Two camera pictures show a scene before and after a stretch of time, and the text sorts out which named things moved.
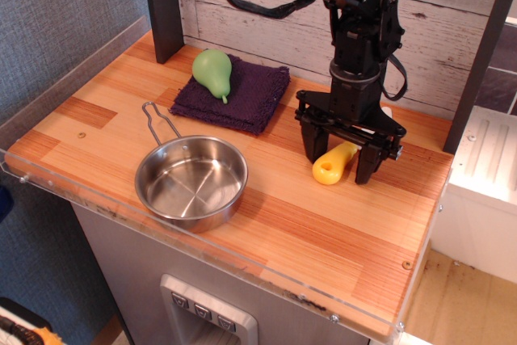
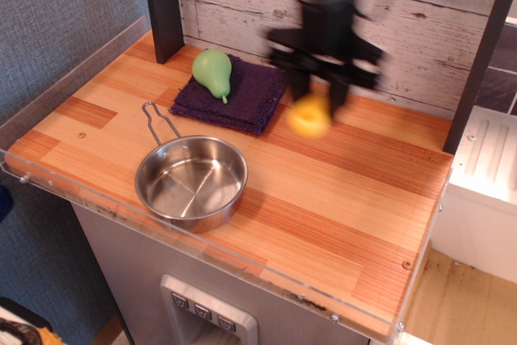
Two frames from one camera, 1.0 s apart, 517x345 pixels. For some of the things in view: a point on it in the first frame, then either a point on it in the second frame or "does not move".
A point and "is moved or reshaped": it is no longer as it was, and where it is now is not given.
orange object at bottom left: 49,338 does not move
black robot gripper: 353,109 → 327,40
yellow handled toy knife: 329,166 is moved or reshaped
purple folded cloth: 255,93 does not move
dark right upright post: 482,56 does not move
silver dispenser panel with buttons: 198,317 does not move
